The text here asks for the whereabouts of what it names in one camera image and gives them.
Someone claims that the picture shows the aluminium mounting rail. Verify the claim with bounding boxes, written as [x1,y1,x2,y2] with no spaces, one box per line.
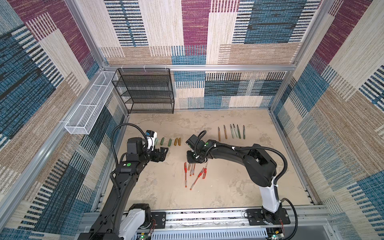
[152,205,332,232]

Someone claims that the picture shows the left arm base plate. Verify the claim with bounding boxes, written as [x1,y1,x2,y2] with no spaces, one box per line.
[139,212,167,230]

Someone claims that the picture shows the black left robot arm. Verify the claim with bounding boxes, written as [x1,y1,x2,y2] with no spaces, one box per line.
[78,138,169,240]

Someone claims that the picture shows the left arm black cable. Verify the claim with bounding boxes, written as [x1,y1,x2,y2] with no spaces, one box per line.
[110,122,148,163]

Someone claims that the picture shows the brown pen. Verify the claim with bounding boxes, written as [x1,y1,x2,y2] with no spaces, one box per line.
[223,125,228,139]

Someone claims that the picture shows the black wire mesh shelf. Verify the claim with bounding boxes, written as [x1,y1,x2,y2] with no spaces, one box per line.
[112,68,175,114]

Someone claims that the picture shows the white wire mesh basket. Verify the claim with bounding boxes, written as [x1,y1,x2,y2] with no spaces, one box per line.
[65,72,115,135]

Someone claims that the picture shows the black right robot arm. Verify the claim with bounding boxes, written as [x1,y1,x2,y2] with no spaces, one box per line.
[186,135,288,225]

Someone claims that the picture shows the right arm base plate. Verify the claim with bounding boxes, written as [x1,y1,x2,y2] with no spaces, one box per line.
[244,208,291,226]

